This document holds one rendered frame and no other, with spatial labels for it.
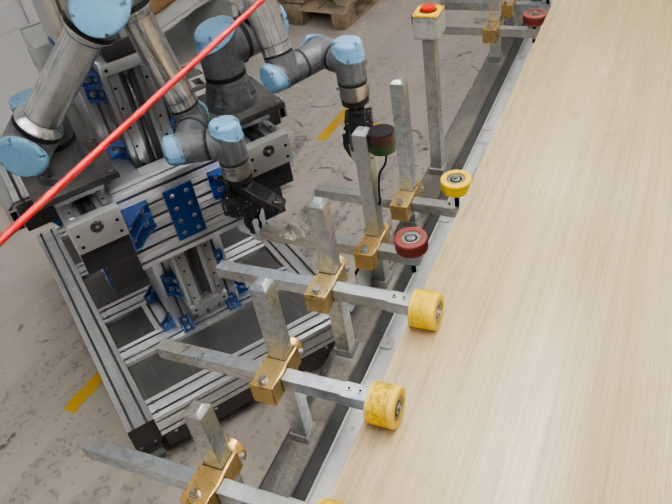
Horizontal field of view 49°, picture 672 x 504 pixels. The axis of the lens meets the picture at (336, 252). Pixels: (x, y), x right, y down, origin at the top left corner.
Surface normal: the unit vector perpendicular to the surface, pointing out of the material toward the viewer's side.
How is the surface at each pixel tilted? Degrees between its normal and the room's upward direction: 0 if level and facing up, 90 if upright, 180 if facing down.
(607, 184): 0
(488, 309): 0
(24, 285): 0
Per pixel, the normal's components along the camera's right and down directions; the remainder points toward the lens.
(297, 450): -0.15, -0.75
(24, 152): -0.01, 0.72
